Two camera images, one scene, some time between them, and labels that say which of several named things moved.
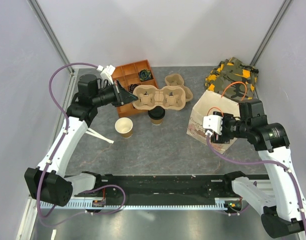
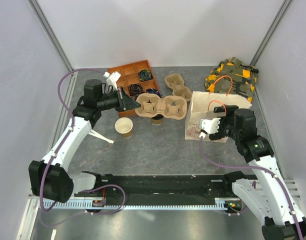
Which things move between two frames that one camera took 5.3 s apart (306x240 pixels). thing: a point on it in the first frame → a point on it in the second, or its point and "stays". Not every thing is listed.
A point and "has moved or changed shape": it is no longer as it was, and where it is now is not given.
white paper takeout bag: [208, 104] has moved or changed shape
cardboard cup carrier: [176, 79] stays
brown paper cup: [124, 125] stays
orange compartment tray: [130, 76] stays
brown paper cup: [156, 122] stays
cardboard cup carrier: [172, 97] → [172, 106]
